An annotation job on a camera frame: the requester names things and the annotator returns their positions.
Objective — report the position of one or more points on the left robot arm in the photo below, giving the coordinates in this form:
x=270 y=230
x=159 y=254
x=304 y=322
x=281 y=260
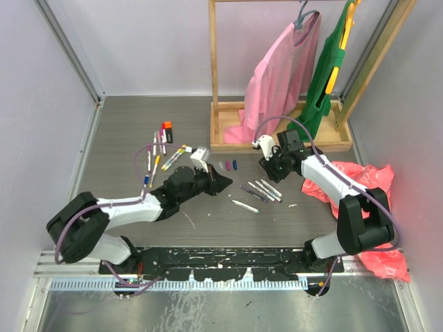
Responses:
x=79 y=230

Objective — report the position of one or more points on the blue band white pen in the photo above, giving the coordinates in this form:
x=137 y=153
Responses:
x=146 y=181

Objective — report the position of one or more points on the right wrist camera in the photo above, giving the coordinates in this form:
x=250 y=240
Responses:
x=265 y=144

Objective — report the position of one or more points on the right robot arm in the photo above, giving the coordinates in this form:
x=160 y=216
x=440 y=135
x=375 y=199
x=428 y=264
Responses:
x=364 y=220

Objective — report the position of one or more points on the orange black highlighter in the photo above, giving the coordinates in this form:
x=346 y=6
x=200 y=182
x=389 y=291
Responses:
x=167 y=130

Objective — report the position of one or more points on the pink t-shirt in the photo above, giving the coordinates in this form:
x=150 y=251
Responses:
x=281 y=76

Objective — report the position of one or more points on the grey hanger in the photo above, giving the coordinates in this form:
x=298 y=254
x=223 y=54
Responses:
x=298 y=23

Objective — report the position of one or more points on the green t-shirt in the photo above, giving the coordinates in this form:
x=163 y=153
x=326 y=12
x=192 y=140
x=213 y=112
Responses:
x=318 y=103

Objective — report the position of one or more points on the white slotted cable duct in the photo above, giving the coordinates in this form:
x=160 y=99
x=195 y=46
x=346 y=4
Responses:
x=111 y=284

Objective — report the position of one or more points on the grey pen cap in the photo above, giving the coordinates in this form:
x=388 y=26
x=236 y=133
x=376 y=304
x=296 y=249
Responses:
x=221 y=166

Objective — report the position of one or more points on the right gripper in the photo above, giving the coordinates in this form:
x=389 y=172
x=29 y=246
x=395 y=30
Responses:
x=268 y=167

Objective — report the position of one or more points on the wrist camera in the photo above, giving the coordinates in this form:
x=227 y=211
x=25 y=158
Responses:
x=199 y=158
x=265 y=144

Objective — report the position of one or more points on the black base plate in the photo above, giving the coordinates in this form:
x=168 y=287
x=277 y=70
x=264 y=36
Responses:
x=221 y=264

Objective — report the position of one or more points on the white pen teal tip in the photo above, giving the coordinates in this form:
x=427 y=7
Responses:
x=245 y=206

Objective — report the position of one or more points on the blue cap white marker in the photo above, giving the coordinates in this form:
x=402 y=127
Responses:
x=269 y=191

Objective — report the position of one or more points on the yellow cap white marker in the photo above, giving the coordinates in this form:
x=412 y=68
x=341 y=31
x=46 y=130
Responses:
x=182 y=147

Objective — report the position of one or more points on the purple cap white marker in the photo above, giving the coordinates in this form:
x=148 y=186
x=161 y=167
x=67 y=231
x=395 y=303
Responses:
x=268 y=196

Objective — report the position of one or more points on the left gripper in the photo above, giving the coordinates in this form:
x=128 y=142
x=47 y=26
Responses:
x=214 y=187

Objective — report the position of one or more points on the magenta cap white pen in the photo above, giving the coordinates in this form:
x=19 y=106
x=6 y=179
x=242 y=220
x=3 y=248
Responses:
x=149 y=159

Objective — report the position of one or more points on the dark purple pen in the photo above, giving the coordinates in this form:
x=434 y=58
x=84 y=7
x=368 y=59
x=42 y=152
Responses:
x=254 y=194

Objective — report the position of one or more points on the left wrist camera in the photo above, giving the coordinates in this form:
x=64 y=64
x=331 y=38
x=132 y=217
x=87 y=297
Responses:
x=199 y=158

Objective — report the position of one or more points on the grey white pen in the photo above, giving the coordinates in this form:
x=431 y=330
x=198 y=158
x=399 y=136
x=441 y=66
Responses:
x=154 y=153

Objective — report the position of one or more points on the red plastic bag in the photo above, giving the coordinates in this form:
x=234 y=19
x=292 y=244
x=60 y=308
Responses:
x=385 y=265

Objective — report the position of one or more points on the orange cap white pen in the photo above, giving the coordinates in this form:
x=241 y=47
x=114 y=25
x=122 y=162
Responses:
x=155 y=167

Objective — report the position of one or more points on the yellow hanger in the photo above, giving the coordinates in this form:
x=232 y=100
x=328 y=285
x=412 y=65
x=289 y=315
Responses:
x=344 y=26

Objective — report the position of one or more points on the pink white pen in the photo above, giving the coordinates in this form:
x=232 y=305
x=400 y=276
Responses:
x=161 y=147

